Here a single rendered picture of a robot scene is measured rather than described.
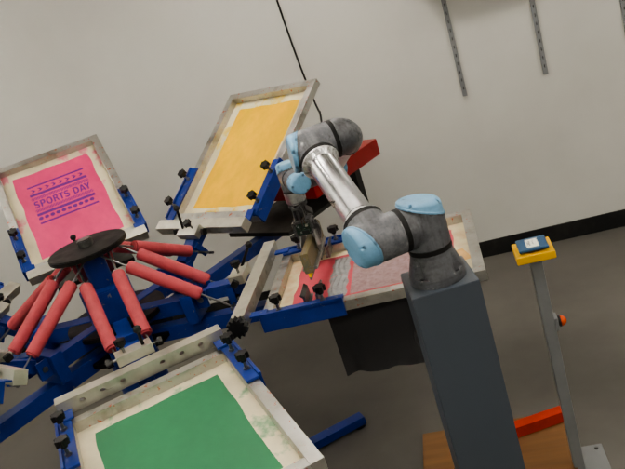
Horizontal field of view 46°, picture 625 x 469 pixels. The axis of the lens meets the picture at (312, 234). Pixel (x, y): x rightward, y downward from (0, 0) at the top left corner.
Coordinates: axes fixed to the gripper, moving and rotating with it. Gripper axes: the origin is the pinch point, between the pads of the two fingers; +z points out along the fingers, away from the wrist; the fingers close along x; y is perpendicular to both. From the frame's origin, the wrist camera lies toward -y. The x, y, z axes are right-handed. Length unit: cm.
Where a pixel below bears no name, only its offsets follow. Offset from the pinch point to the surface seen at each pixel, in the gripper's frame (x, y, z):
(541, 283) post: 77, 14, 27
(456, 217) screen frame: 53, -26, 11
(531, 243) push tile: 76, 12, 12
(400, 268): 29.8, 5.0, 13.5
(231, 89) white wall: -64, -200, -42
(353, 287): 12.6, 12.0, 13.5
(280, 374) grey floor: -65, -104, 108
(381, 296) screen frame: 23.9, 29.0, 11.5
